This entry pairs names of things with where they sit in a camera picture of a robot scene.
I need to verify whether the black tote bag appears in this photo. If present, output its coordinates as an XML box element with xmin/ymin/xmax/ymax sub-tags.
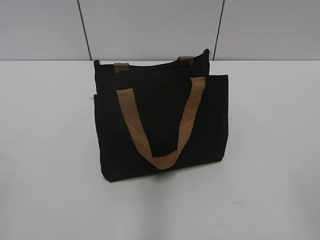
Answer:
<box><xmin>93</xmin><ymin>49</ymin><xmax>229</xmax><ymax>182</ymax></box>

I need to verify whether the tan front bag handle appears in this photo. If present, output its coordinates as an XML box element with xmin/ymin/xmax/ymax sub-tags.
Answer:
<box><xmin>116</xmin><ymin>77</ymin><xmax>206</xmax><ymax>170</ymax></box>

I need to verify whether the tan bag handle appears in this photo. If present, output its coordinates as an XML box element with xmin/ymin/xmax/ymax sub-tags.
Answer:
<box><xmin>116</xmin><ymin>77</ymin><xmax>206</xmax><ymax>170</ymax></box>
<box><xmin>113</xmin><ymin>56</ymin><xmax>194</xmax><ymax>74</ymax></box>

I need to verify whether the tan rear bag handle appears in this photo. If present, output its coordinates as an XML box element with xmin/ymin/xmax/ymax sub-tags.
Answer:
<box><xmin>113</xmin><ymin>56</ymin><xmax>194</xmax><ymax>74</ymax></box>

